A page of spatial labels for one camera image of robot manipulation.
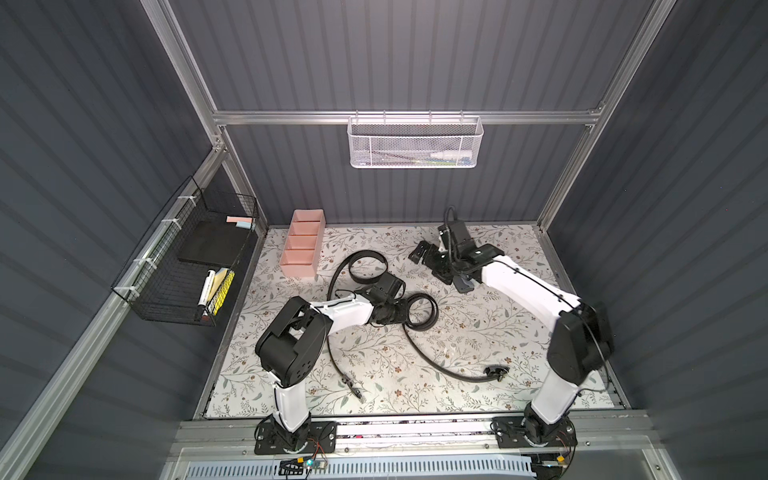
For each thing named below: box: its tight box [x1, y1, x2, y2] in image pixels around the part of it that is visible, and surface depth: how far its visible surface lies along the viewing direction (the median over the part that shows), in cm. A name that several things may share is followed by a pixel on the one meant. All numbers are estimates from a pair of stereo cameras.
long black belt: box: [402, 293, 510, 383], surface depth 86 cm
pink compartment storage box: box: [280, 208, 327, 277], surface depth 117 cm
